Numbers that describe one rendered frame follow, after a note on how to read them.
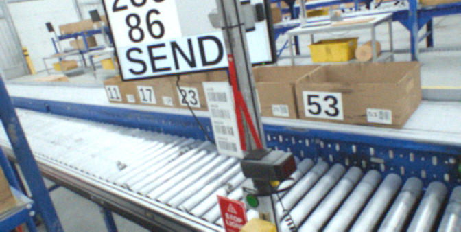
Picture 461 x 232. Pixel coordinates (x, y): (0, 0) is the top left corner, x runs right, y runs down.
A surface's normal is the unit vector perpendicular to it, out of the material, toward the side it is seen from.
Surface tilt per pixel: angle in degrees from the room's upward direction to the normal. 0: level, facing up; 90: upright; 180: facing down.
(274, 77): 90
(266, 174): 90
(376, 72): 90
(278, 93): 90
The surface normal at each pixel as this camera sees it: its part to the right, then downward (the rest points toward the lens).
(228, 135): -0.65, 0.35
